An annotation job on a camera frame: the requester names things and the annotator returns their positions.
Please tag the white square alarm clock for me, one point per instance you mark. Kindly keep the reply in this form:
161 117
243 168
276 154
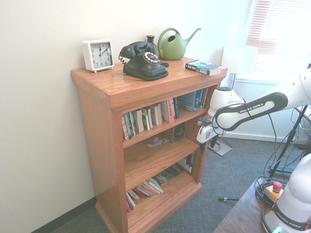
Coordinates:
99 54

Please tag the dark green spine book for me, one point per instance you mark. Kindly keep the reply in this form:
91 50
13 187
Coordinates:
131 123

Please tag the black vintage rotary telephone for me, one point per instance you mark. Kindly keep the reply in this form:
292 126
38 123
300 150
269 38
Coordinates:
143 69

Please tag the white red slanted book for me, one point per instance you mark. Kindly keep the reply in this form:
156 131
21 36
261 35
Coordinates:
130 202

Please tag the blue paperback book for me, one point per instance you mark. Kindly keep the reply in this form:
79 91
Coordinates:
201 66

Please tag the black camera tripod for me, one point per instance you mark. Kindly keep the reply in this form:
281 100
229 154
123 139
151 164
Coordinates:
289 143

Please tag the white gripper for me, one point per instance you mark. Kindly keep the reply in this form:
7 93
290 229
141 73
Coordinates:
206 134

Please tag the dark wooden table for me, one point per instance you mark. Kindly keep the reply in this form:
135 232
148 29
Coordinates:
240 216

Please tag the orange spine white book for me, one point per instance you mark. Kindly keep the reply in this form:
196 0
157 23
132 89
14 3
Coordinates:
170 110

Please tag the green and white book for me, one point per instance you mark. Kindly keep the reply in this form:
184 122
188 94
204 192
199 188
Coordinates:
146 119

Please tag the black pen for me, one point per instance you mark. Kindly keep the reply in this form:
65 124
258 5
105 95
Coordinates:
228 199

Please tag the white floor lamp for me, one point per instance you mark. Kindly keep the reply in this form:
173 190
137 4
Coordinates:
239 59

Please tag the blue leaning book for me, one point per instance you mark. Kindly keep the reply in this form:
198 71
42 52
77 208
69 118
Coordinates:
188 102

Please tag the green plastic watering can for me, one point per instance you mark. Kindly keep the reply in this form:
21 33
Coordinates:
172 51

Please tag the loose paper scraps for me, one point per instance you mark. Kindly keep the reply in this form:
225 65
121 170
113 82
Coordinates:
158 142

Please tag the small wooden speaker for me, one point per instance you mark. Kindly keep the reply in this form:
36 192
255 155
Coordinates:
179 132

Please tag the wooden bookshelf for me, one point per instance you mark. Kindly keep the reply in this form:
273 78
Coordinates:
97 121

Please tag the small dark vase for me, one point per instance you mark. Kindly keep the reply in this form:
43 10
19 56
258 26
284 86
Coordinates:
150 40

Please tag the red white spine book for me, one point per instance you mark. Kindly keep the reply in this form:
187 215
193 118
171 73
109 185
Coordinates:
124 127

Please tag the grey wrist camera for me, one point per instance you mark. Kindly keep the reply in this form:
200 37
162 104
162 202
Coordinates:
201 121

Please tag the white window blinds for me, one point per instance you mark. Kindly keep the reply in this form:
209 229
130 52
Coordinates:
279 29

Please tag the dark green flat book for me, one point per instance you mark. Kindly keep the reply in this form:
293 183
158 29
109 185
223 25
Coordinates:
167 176

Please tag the black white cover book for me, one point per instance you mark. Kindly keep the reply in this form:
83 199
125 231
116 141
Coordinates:
188 163

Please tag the white pages paperback book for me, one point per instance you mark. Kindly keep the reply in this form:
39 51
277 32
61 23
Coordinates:
140 120
157 114

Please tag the dark blue Walker book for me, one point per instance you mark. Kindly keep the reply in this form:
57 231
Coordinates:
176 108

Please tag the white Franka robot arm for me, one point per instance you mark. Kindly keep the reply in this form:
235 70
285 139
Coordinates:
255 106

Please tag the blue Thailand guide book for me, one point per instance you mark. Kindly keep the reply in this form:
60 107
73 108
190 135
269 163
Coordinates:
201 98

